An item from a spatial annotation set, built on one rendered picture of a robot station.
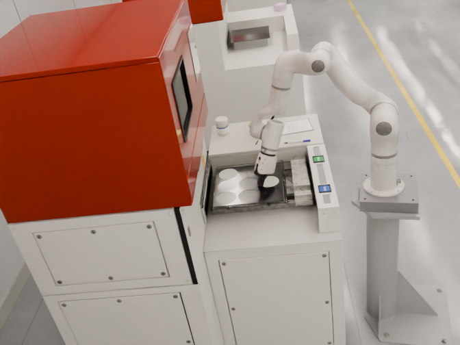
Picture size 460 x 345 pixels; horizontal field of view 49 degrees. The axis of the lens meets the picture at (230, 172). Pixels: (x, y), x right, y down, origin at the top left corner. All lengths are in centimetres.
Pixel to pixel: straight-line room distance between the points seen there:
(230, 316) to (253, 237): 48
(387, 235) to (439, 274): 81
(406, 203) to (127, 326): 138
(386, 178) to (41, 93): 153
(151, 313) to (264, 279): 54
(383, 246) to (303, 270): 48
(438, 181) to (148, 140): 279
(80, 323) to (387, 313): 162
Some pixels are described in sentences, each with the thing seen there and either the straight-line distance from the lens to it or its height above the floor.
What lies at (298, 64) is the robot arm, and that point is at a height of 152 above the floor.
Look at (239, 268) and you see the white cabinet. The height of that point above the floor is 70.
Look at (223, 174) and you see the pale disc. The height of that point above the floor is 90.
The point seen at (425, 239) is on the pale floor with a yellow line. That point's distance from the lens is 360.
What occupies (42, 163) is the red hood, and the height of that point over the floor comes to 148.
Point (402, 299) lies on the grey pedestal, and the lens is 303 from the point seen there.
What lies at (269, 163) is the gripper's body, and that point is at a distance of 248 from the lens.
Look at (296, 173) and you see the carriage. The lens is 264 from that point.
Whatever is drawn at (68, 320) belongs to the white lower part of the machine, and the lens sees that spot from 250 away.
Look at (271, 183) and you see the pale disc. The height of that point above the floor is 90.
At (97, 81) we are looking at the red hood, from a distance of 174.
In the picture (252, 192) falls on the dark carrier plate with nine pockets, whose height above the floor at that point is 90.
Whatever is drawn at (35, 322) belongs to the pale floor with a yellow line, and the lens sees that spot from 358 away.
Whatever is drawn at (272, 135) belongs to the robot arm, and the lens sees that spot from 243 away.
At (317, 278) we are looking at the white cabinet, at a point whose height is 60.
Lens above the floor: 233
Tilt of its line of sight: 32 degrees down
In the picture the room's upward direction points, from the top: 10 degrees counter-clockwise
